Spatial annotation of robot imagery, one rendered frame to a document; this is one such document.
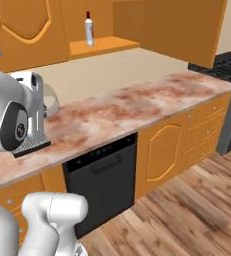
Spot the black dishwasher handle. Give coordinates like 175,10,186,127
89,153,123,175

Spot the plain orange wall cabinet door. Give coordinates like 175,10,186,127
139,0,229,70

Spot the orange drawer front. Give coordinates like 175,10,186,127
0,174,46,247
187,92,231,130
182,132,222,172
184,113,229,153

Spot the orange arched base cabinet door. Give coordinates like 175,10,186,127
134,114,190,201

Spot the orange arched wall cabinet door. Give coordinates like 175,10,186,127
0,0,70,74

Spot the black dishwasher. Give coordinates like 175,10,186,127
61,131,138,240

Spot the orange open wall cabinet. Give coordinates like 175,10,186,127
60,0,145,61

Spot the silver coffee machine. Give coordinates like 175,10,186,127
9,70,60,159

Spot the white liquor bottle red cap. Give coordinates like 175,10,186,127
83,10,96,48

